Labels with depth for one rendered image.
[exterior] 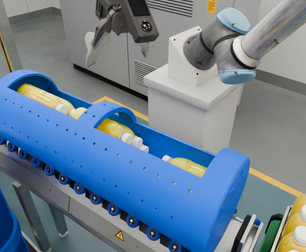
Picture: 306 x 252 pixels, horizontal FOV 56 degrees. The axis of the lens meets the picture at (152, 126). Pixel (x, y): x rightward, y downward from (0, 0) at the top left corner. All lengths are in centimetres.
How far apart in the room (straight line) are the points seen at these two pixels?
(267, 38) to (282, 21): 7
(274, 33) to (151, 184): 53
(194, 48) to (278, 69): 261
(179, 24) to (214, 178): 200
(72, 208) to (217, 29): 80
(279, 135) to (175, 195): 235
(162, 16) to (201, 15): 39
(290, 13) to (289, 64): 278
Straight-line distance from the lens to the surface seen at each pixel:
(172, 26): 261
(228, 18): 106
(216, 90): 116
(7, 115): 108
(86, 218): 107
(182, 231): 73
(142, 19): 57
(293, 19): 88
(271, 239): 103
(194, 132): 120
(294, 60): 361
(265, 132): 296
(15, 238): 143
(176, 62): 119
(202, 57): 114
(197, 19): 245
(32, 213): 176
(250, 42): 95
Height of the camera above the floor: 172
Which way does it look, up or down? 37 degrees down
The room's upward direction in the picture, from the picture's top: straight up
